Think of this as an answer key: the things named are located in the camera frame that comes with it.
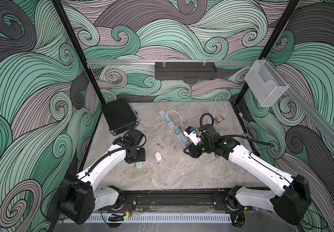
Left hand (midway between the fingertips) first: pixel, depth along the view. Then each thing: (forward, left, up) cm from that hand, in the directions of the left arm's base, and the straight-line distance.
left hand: (141, 157), depth 81 cm
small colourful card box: (+34, -55, -6) cm, 65 cm away
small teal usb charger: (+29, -15, -1) cm, 33 cm away
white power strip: (+27, -18, -6) cm, 33 cm away
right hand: (+1, -25, +7) cm, 26 cm away
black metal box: (+33, +20, -3) cm, 39 cm away
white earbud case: (+3, -9, -6) cm, 11 cm away
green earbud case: (-2, +2, -6) cm, 7 cm away
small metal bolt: (+43, -46, -7) cm, 63 cm away
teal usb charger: (+19, -22, -1) cm, 29 cm away
